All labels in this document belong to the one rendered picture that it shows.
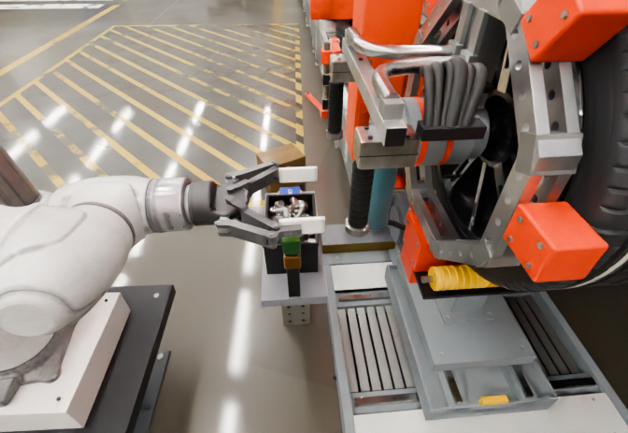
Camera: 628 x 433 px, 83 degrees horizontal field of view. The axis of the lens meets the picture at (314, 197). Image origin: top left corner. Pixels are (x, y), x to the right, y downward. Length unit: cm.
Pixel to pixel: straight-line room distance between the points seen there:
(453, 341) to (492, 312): 17
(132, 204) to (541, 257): 58
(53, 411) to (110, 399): 12
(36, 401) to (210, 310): 64
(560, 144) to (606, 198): 9
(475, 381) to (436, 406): 15
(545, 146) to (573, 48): 12
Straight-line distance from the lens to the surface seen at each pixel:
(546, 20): 56
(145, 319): 117
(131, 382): 109
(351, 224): 64
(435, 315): 123
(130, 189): 61
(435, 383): 121
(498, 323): 128
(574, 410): 142
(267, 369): 134
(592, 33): 56
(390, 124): 51
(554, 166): 57
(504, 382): 128
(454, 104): 53
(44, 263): 48
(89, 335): 110
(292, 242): 76
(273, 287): 95
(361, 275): 145
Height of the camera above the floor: 122
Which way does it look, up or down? 40 degrees down
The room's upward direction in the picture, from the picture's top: straight up
